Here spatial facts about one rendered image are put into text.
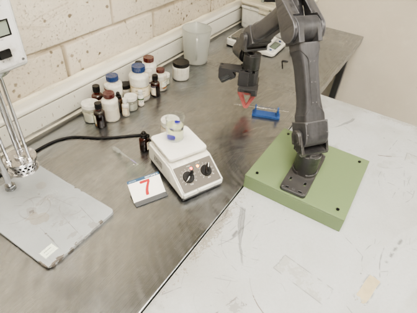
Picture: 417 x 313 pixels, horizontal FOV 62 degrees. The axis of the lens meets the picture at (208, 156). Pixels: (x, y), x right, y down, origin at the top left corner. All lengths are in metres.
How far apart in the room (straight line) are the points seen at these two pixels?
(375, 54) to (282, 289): 1.69
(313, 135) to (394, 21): 1.36
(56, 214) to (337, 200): 0.71
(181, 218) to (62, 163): 0.40
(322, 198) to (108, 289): 0.56
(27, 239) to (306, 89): 0.75
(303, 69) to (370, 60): 1.38
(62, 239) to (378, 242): 0.76
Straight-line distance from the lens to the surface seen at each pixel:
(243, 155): 1.08
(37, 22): 1.17
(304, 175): 0.97
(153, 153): 1.00
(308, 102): 0.91
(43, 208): 0.96
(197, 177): 0.93
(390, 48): 2.23
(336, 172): 1.04
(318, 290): 0.84
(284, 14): 0.93
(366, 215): 1.02
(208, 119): 1.23
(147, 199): 0.93
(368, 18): 2.21
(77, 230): 0.89
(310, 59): 0.91
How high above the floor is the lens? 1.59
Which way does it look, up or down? 40 degrees down
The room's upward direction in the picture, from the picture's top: 5 degrees clockwise
